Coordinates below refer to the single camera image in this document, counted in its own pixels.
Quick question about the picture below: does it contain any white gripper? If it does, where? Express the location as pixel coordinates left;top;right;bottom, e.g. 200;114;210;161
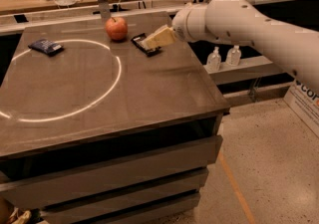
145;3;207;49

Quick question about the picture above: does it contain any black rxbar chocolate bar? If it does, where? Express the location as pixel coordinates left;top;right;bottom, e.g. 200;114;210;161
131;33;160;57

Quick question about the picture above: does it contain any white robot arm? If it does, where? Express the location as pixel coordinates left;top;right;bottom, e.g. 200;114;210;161
143;0;319;93

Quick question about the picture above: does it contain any red apple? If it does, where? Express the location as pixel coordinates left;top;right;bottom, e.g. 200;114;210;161
105;17;128;41

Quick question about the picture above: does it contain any left clear sanitizer bottle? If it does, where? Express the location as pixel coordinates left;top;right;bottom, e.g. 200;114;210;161
206;47;221;72

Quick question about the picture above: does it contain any clear sanitizer bottle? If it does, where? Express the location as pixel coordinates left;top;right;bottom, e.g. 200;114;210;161
226;45;241;66
206;47;221;72

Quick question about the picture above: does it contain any right clear sanitizer bottle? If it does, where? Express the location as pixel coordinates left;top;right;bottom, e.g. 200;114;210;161
226;45;241;66

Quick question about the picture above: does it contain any blue snack packet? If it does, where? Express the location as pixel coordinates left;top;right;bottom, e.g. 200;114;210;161
28;39;64;57

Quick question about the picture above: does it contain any top grey drawer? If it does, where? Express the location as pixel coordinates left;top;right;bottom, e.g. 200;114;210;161
0;135;222;209

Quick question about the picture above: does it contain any grey drawer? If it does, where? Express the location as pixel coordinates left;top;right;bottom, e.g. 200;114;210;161
41;168;208;224
75;190;200;224
0;135;222;209

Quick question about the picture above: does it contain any middle grey drawer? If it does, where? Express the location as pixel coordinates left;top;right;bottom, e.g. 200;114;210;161
41;168;208;224

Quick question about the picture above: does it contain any bottom grey drawer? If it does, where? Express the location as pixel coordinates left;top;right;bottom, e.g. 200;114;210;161
75;190;200;224

